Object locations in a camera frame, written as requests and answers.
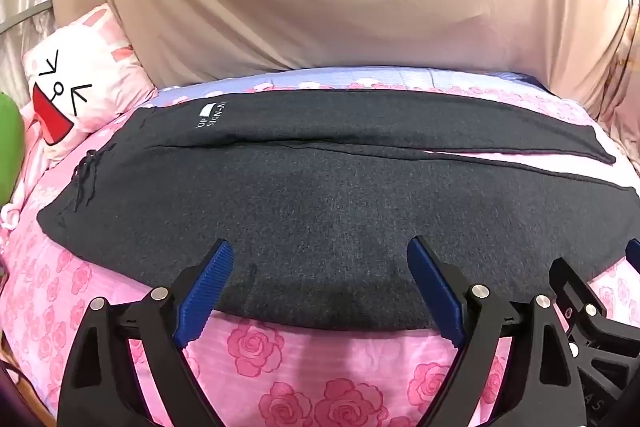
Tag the white rabbit face pillow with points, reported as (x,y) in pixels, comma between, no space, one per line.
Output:
(100,57)

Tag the pink floral bedsheet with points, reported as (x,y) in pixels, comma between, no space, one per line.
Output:
(300,357)

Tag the grey metal rail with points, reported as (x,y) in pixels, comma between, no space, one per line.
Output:
(25,18)

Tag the pale floral fabric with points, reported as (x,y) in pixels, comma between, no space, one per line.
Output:
(622,72)

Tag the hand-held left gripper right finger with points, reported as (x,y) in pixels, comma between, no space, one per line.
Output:
(435,287)

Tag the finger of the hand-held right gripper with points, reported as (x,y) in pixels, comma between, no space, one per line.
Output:
(575,302)
(635,254)

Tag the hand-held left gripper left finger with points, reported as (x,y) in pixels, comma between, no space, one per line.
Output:
(207,287)

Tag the green plush toy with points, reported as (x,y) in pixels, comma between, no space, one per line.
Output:
(10,147)

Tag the dark grey pants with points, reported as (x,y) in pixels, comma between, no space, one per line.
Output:
(325,187)

